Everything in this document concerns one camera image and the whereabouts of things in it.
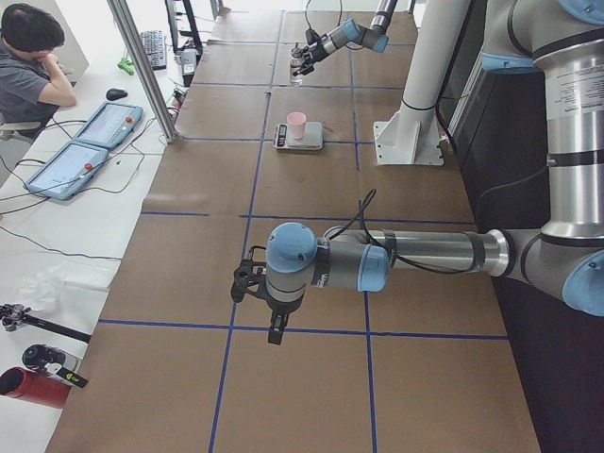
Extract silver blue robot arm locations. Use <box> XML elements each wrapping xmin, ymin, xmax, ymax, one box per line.
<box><xmin>231</xmin><ymin>1</ymin><xmax>603</xmax><ymax>344</ymax></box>
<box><xmin>263</xmin><ymin>1</ymin><xmax>396</xmax><ymax>344</ymax></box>

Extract white digital kitchen scale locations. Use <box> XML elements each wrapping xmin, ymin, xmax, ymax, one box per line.
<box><xmin>273</xmin><ymin>122</ymin><xmax>324</xmax><ymax>151</ymax></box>

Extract clear glass sauce bottle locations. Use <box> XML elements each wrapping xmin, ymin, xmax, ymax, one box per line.
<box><xmin>290</xmin><ymin>42</ymin><xmax>305</xmax><ymax>86</ymax></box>

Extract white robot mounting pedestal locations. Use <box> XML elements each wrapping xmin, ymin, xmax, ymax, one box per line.
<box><xmin>374</xmin><ymin>0</ymin><xmax>471</xmax><ymax>166</ymax></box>

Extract black tripod tool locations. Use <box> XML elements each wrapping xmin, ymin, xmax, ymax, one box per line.
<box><xmin>1</xmin><ymin>304</ymin><xmax>92</xmax><ymax>344</ymax></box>

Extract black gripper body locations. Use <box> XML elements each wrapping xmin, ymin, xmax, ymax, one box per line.
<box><xmin>304</xmin><ymin>40</ymin><xmax>329</xmax><ymax>62</ymax></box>
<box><xmin>267</xmin><ymin>297</ymin><xmax>302</xmax><ymax>324</ymax></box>

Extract aluminium frame post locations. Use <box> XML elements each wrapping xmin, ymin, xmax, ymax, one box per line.
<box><xmin>107</xmin><ymin>0</ymin><xmax>178</xmax><ymax>143</ymax></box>

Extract far blue teach pendant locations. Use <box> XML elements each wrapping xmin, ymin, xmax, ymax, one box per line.
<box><xmin>74</xmin><ymin>101</ymin><xmax>143</xmax><ymax>150</ymax></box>

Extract green plastic toy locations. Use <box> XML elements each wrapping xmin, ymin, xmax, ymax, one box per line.
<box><xmin>117</xmin><ymin>58</ymin><xmax>135</xmax><ymax>76</ymax></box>

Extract black keyboard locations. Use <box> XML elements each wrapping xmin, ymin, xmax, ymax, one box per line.
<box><xmin>140</xmin><ymin>30</ymin><xmax>167</xmax><ymax>71</ymax></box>

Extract crumpled clear plastic bag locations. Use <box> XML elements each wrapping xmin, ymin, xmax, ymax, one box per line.
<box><xmin>15</xmin><ymin>266</ymin><xmax>65</xmax><ymax>314</ymax></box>

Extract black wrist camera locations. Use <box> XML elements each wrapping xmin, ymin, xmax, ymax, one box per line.
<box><xmin>230</xmin><ymin>245</ymin><xmax>268</xmax><ymax>303</ymax></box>
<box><xmin>305</xmin><ymin>27</ymin><xmax>320</xmax><ymax>46</ymax></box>

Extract red cylinder can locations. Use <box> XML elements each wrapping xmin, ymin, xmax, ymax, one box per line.
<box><xmin>1</xmin><ymin>367</ymin><xmax>70</xmax><ymax>409</ymax></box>

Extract blue teach pendant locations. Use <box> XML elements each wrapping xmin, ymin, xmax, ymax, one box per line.
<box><xmin>74</xmin><ymin>101</ymin><xmax>143</xmax><ymax>150</ymax></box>
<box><xmin>25</xmin><ymin>141</ymin><xmax>109</xmax><ymax>201</ymax></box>

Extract near blue teach pendant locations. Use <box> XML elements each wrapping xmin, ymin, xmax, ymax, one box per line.
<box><xmin>25</xmin><ymin>141</ymin><xmax>109</xmax><ymax>201</ymax></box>

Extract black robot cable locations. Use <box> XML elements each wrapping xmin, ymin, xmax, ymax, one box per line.
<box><xmin>325</xmin><ymin>188</ymin><xmax>478</xmax><ymax>276</ymax></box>

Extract black computer mouse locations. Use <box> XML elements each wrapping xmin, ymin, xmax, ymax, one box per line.
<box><xmin>106</xmin><ymin>88</ymin><xmax>128</xmax><ymax>101</ymax></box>

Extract seated person grey shirt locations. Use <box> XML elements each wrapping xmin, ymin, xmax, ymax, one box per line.
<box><xmin>1</xmin><ymin>3</ymin><xmax>76</xmax><ymax>138</ymax></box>

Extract black cylinder device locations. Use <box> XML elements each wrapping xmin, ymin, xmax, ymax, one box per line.
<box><xmin>22</xmin><ymin>344</ymin><xmax>88</xmax><ymax>388</ymax></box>

